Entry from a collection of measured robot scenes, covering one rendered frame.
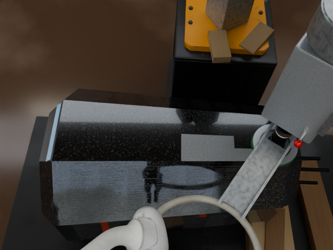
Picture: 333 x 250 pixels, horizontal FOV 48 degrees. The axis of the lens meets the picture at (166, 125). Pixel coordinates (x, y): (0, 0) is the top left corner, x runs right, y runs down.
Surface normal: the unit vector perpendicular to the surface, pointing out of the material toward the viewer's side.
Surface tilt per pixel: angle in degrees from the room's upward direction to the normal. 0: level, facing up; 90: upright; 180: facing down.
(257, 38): 11
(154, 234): 27
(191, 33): 0
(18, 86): 0
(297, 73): 90
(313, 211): 0
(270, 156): 16
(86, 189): 45
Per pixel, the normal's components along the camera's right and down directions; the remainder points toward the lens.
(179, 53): 0.04, -0.49
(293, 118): -0.60, 0.69
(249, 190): -0.13, -0.29
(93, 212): 0.04, 0.26
